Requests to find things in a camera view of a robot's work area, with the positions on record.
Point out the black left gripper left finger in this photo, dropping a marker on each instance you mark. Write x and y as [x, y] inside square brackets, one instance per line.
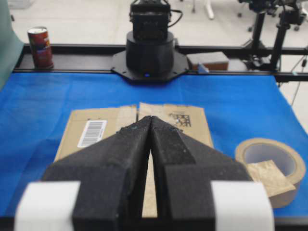
[90, 190]

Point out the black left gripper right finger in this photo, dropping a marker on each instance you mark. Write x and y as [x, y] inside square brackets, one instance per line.
[201, 189]

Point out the brown cardboard box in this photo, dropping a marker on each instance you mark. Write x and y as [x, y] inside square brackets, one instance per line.
[87, 127]

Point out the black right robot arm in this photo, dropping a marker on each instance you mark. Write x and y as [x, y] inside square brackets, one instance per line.
[150, 54]

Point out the beige packing tape roll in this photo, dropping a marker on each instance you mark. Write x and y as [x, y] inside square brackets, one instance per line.
[274, 164]

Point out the small brown black box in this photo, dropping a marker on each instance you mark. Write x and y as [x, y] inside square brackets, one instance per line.
[211, 60]

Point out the blue table cloth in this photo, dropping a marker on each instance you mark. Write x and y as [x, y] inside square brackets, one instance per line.
[35, 107]

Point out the red drink can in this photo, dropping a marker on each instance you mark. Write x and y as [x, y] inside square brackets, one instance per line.
[40, 47]

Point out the black table frame rail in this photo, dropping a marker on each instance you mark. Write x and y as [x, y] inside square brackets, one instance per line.
[107, 59]

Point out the black camera stand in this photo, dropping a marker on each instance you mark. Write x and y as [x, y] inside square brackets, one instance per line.
[289, 12]

